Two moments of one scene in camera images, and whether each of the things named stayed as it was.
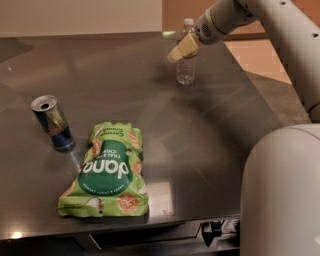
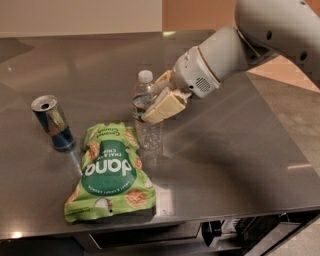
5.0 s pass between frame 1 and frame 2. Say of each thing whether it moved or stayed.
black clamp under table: stayed
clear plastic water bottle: moved
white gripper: moved
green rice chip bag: stayed
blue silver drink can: stayed
